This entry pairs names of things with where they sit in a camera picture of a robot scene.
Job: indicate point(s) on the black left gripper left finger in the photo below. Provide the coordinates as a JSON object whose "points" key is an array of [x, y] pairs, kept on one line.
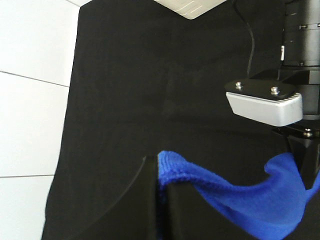
{"points": [[133, 215]]}

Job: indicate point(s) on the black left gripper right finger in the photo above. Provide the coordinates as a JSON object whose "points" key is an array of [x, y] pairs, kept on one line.
{"points": [[189, 217]]}

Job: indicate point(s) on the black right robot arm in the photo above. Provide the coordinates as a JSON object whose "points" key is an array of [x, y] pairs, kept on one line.
{"points": [[300, 66]]}

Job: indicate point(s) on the blue microfibre towel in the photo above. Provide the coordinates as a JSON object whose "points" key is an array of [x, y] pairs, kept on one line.
{"points": [[270, 210]]}

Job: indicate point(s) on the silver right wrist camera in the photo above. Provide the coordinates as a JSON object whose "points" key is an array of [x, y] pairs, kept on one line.
{"points": [[267, 101]]}

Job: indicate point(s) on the white plastic storage box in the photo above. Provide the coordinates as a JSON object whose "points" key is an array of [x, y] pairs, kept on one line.
{"points": [[190, 9]]}

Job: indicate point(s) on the black table cloth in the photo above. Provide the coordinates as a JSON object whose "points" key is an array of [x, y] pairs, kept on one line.
{"points": [[146, 80]]}

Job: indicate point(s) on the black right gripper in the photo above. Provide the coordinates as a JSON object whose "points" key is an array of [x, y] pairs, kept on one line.
{"points": [[303, 137]]}

